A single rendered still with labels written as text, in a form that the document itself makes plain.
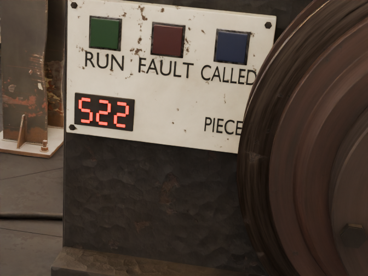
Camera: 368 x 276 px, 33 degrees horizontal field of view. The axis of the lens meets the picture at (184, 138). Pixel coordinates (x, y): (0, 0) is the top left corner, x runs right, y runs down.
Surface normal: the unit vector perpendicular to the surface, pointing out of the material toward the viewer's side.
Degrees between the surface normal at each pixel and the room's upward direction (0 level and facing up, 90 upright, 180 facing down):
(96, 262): 0
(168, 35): 90
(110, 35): 90
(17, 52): 90
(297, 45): 90
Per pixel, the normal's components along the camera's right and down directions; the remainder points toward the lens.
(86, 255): 0.07, -0.93
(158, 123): -0.15, 0.33
